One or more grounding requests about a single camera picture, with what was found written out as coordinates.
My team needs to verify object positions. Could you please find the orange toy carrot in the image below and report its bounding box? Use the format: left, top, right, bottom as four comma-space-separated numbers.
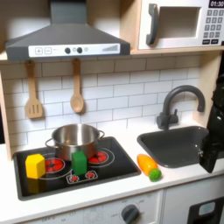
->
136, 153, 163, 183

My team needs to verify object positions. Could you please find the green block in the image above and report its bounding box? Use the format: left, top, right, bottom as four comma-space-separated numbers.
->
71, 150, 88, 177

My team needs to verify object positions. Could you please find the grey range hood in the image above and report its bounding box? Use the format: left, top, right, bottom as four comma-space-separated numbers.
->
4, 0, 131, 62

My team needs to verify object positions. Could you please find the white toy microwave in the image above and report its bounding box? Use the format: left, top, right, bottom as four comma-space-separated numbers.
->
137, 0, 224, 51

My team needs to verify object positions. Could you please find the steel pot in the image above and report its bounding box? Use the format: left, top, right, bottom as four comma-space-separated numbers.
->
45, 123, 106, 162

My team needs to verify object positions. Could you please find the wooden slotted spatula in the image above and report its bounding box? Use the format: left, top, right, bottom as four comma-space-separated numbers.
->
24, 59, 45, 120

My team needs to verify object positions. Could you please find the yellow block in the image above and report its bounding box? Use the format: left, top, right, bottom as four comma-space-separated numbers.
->
24, 153, 46, 180

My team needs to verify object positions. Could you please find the wooden spoon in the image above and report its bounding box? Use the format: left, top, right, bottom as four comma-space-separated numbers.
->
69, 58, 86, 115

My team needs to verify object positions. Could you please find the grey oven knob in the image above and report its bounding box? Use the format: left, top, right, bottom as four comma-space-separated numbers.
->
120, 204, 141, 224

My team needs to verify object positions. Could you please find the dark grey sink basin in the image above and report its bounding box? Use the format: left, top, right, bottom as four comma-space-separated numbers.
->
136, 125, 224, 170

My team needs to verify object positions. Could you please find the grey microwave handle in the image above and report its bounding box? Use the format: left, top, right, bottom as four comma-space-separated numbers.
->
145, 3, 160, 46

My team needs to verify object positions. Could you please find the dark grey tap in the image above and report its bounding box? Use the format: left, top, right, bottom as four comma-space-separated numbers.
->
156, 84, 207, 131

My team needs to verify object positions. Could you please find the black stove cooktop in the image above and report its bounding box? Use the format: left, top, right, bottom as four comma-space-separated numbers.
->
12, 136, 143, 201

